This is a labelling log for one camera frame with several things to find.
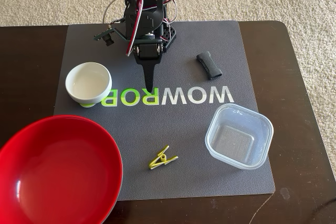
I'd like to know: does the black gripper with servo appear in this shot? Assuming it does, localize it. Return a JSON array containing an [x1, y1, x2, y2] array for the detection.
[[130, 37, 164, 94]]

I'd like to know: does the black plastic grip piece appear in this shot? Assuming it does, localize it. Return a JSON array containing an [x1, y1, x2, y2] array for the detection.
[[196, 51, 223, 81]]

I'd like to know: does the small white ceramic bowl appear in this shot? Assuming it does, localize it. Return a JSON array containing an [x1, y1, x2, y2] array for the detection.
[[65, 62, 113, 105]]

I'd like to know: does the yellow wire clip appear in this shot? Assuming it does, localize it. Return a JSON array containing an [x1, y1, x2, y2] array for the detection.
[[148, 145, 179, 170]]

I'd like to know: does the clear square plastic container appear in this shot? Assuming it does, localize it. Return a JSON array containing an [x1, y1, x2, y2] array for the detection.
[[204, 103, 275, 171]]

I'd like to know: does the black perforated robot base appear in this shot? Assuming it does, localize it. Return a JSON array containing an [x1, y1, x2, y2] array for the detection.
[[156, 22, 178, 53]]

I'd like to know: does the large red bowl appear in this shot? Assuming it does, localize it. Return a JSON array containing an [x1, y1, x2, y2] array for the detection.
[[0, 115, 124, 224]]

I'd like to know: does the grey WOWROBO mat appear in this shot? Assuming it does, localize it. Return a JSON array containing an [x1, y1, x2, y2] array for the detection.
[[54, 20, 276, 201]]

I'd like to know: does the red white gripper servo wire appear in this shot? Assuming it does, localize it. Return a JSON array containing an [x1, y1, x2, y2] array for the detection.
[[125, 0, 145, 57]]

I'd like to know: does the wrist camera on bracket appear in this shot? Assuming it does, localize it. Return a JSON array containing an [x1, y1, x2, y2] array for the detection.
[[93, 24, 136, 47]]

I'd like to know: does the grey camera cable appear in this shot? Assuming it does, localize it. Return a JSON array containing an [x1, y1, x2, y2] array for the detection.
[[102, 0, 127, 25]]

